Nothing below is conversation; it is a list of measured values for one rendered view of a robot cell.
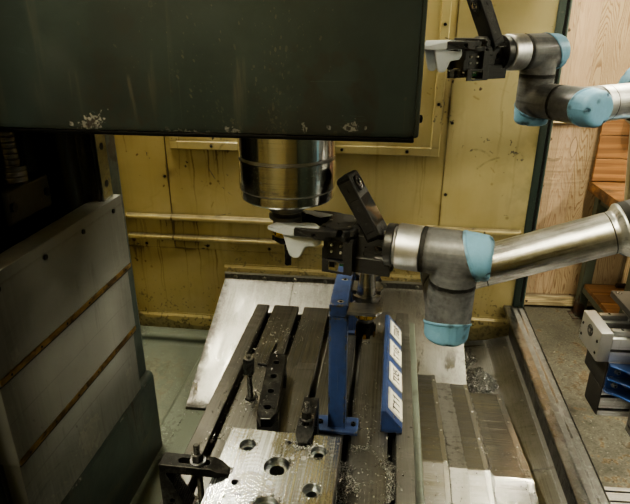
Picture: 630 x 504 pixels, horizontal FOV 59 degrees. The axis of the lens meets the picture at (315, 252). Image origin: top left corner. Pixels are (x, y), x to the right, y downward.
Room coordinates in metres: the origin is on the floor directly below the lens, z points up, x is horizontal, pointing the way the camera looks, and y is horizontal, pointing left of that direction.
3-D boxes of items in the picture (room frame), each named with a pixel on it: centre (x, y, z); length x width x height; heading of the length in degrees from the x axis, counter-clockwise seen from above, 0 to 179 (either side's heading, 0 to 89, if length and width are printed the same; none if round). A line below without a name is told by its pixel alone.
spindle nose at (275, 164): (0.91, 0.05, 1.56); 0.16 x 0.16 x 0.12
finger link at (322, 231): (0.86, -0.01, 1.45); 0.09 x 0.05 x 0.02; 84
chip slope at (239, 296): (1.55, -0.05, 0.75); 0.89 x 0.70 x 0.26; 82
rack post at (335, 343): (1.05, -0.05, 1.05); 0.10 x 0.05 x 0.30; 82
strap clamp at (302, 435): (0.95, 0.02, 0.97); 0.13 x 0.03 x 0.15; 172
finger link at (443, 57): (1.18, -0.25, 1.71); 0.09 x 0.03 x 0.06; 112
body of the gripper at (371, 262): (0.87, -0.07, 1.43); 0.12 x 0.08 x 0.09; 70
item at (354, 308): (1.04, -0.11, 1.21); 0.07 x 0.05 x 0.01; 82
